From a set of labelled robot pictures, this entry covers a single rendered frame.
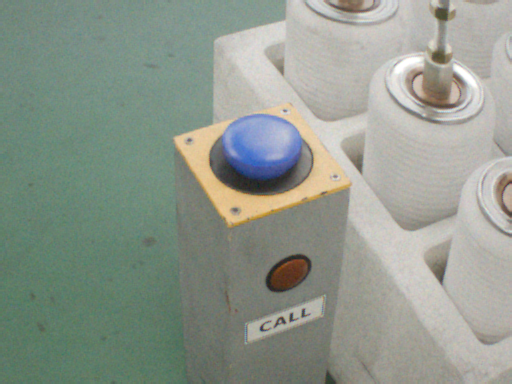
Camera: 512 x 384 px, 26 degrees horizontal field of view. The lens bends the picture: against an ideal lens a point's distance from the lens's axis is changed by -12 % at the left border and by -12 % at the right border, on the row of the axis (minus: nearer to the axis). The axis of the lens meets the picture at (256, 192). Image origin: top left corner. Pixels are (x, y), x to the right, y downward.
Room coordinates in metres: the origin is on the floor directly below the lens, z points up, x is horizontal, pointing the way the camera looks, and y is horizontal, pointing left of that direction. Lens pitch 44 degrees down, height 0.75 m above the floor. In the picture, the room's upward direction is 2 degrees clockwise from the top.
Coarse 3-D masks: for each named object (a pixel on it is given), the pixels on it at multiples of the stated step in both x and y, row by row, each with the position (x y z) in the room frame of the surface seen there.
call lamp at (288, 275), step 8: (288, 264) 0.44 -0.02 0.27; (296, 264) 0.44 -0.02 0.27; (304, 264) 0.44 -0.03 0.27; (280, 272) 0.43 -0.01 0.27; (288, 272) 0.43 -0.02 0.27; (296, 272) 0.44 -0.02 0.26; (304, 272) 0.44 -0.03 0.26; (272, 280) 0.43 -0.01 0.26; (280, 280) 0.43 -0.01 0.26; (288, 280) 0.43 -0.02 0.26; (296, 280) 0.44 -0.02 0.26; (280, 288) 0.43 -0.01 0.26
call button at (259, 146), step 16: (240, 128) 0.48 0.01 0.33; (256, 128) 0.48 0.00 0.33; (272, 128) 0.48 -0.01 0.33; (288, 128) 0.48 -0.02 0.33; (224, 144) 0.46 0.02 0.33; (240, 144) 0.46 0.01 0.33; (256, 144) 0.46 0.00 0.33; (272, 144) 0.46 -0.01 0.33; (288, 144) 0.46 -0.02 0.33; (240, 160) 0.45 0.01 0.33; (256, 160) 0.45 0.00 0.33; (272, 160) 0.45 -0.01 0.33; (288, 160) 0.46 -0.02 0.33; (256, 176) 0.45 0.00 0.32; (272, 176) 0.46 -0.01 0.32
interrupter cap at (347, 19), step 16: (304, 0) 0.71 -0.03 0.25; (320, 0) 0.71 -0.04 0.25; (336, 0) 0.72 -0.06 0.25; (368, 0) 0.72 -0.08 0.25; (384, 0) 0.72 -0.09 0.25; (320, 16) 0.69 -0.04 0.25; (336, 16) 0.69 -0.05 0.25; (352, 16) 0.69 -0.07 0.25; (368, 16) 0.69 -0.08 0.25; (384, 16) 0.69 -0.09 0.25
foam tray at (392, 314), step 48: (240, 48) 0.74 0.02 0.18; (240, 96) 0.71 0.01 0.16; (288, 96) 0.68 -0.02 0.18; (336, 144) 0.63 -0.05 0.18; (384, 240) 0.54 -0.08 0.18; (432, 240) 0.54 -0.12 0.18; (384, 288) 0.52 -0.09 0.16; (432, 288) 0.50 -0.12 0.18; (336, 336) 0.56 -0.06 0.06; (384, 336) 0.51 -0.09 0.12; (432, 336) 0.46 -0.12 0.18
